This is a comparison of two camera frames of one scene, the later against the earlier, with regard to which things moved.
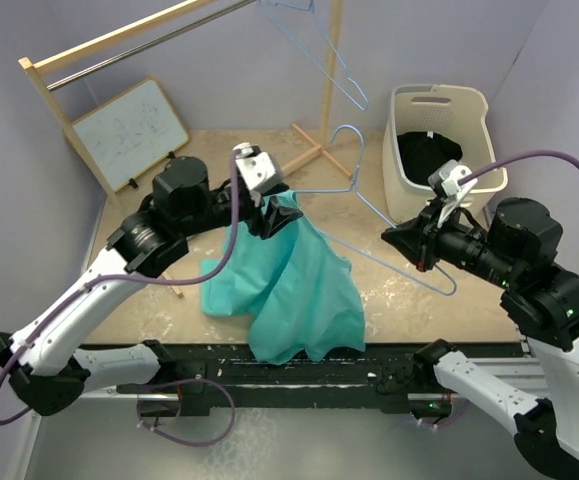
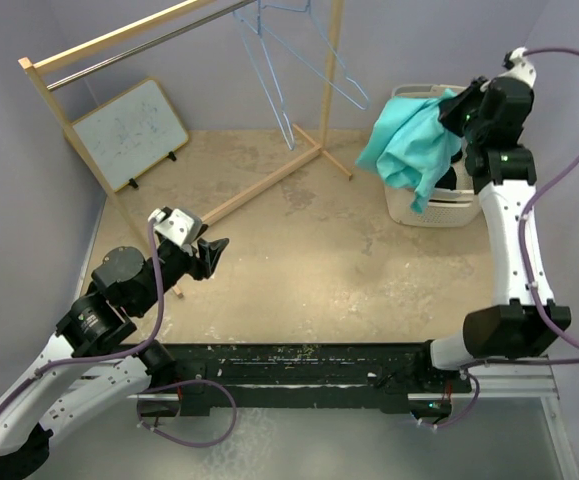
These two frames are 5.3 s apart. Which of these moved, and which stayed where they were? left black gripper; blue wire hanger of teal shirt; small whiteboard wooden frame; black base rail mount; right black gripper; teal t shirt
Moved: left black gripper; teal t shirt; right black gripper; blue wire hanger of teal shirt
Stayed: black base rail mount; small whiteboard wooden frame
